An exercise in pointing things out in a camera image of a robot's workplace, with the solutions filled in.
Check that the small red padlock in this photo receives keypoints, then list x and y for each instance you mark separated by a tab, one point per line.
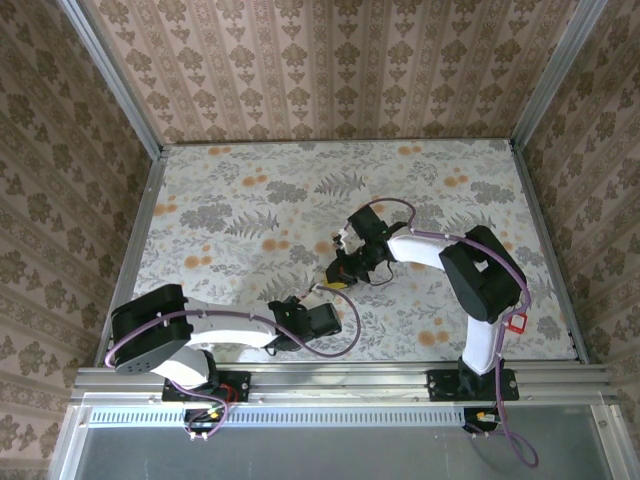
525	324

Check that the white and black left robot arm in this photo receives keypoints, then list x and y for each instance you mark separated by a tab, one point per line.
225	327

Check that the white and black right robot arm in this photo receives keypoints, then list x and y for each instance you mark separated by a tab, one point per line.
480	280

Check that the floral patterned table cover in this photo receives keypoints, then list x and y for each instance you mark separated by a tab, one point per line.
250	200

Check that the grey metal panel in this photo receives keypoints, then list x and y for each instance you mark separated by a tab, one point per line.
325	455

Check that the long aluminium mounting rail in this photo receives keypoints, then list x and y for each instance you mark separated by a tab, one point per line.
340	382

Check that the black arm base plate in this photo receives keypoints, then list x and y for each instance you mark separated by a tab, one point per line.
240	382
440	387

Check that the aluminium table side rail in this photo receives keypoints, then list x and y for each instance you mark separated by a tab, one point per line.
138	240
542	225

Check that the aluminium frame post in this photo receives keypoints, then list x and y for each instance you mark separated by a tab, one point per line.
113	75
555	75

